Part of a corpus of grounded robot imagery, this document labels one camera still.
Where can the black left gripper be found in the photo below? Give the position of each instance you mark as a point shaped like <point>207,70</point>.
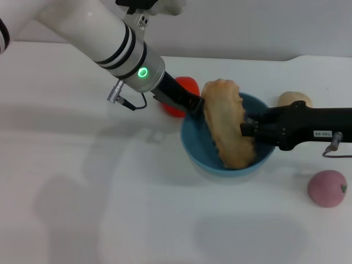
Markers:
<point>176,94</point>

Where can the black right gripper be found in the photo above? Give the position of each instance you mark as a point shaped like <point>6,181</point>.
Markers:
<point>297,126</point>

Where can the long toasted bread loaf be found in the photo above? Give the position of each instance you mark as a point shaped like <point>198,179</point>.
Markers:
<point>225,123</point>

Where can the blue bowl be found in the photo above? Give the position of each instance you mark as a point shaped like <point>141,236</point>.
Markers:
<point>203,148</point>

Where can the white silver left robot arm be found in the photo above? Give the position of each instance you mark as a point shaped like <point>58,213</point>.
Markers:
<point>96,33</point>

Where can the red toy pear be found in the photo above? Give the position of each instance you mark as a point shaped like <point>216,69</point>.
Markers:
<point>187,85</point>

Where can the round tan bun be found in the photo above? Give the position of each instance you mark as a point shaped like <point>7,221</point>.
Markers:
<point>294,97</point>

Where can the pink toy apple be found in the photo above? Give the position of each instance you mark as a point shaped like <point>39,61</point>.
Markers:
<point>325,192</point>

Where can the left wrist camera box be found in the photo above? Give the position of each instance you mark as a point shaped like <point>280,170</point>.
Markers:
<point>145,2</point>

